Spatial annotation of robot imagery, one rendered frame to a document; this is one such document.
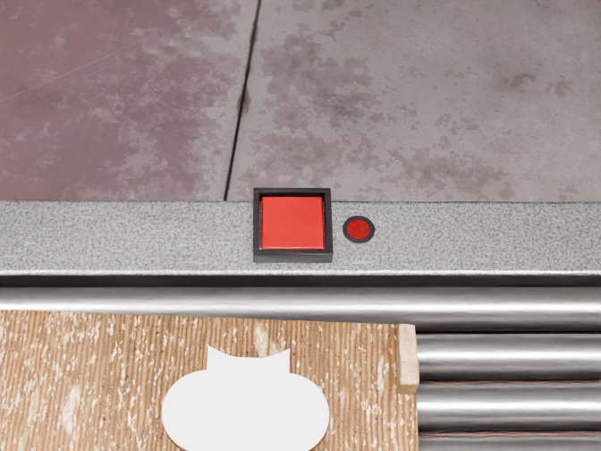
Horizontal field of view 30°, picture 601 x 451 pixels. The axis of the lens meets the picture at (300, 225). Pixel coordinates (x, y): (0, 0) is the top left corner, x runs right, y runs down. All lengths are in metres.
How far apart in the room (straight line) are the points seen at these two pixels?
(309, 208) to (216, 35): 1.39
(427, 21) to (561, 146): 0.41
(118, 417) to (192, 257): 0.18
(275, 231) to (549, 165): 1.31
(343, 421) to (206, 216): 0.25
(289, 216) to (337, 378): 0.18
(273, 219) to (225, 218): 0.05
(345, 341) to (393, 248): 0.12
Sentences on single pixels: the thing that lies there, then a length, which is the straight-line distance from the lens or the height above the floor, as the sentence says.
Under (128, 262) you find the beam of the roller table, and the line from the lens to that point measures 1.08.
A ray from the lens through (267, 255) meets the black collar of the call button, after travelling 1.06.
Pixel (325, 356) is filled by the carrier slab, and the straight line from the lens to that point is 1.01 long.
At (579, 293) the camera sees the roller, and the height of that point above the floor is 0.92.
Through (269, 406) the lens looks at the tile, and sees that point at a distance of 0.98.
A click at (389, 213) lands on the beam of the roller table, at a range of 1.11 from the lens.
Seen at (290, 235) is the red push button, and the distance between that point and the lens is 1.07.
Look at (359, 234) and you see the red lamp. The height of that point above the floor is 0.92.
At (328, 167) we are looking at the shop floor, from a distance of 2.25.
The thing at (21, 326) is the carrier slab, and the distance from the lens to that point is 1.04.
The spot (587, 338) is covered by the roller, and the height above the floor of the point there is 0.92.
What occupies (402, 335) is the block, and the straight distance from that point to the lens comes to 1.00.
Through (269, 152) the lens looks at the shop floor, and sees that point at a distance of 2.26.
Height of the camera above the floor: 1.85
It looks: 58 degrees down
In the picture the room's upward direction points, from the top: 4 degrees clockwise
